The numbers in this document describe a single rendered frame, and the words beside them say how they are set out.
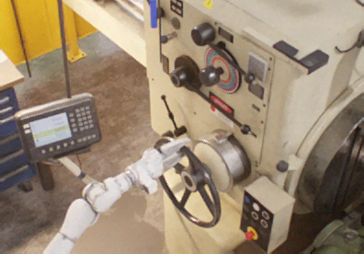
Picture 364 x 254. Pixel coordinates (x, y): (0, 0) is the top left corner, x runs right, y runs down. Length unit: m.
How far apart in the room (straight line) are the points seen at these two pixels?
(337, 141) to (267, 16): 0.51
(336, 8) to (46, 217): 2.41
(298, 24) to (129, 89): 2.83
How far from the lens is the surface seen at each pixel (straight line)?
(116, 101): 4.34
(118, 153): 3.93
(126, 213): 3.58
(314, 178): 2.01
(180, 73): 2.02
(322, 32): 1.74
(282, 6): 1.84
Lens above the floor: 2.84
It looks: 43 degrees down
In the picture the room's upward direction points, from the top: straight up
